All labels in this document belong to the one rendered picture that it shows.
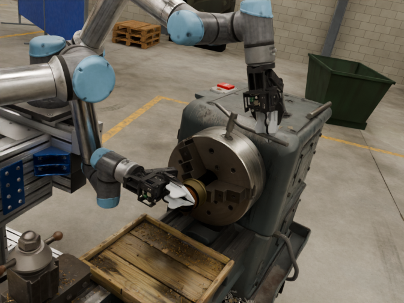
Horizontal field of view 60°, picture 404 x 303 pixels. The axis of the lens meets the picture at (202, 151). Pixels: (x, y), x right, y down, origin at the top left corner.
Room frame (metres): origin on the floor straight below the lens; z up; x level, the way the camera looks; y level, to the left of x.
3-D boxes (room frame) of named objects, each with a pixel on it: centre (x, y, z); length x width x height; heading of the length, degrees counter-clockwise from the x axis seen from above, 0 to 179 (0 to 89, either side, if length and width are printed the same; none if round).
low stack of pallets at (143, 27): (8.96, 2.11, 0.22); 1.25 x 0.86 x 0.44; 174
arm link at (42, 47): (1.22, 0.59, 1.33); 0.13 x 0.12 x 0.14; 146
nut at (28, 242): (0.50, 0.29, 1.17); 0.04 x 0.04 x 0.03
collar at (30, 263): (0.50, 0.29, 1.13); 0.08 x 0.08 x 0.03
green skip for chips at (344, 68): (5.72, -2.00, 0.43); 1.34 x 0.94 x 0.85; 3
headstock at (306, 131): (1.40, -0.22, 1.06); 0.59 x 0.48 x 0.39; 154
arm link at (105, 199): (0.97, 0.29, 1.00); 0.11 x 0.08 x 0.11; 39
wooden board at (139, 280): (0.79, 0.06, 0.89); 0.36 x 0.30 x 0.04; 64
